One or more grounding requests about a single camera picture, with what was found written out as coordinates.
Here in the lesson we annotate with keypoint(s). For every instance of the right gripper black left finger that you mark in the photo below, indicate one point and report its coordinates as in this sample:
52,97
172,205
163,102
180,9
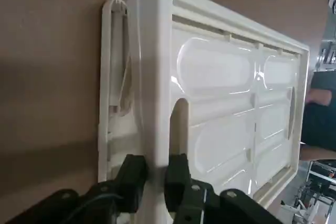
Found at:
131,176

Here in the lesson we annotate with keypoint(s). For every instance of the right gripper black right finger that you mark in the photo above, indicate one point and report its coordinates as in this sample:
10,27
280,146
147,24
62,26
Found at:
178,179

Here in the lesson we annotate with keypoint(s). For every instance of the white folding storage box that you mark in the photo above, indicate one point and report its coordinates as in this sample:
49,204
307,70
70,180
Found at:
223,77

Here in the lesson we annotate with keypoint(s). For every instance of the person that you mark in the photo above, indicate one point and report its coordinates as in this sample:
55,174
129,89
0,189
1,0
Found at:
320,124

